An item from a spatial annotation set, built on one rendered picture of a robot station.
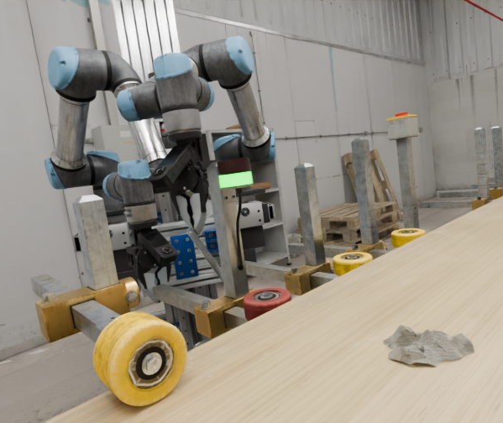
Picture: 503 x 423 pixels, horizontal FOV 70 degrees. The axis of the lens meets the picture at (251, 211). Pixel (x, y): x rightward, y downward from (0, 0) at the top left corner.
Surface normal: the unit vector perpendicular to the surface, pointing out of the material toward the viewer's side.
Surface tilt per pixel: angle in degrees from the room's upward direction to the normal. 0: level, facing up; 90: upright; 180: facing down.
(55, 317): 90
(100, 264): 90
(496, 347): 0
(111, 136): 90
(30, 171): 90
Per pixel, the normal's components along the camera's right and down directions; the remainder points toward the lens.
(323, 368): -0.14, -0.98
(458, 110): -0.73, 0.18
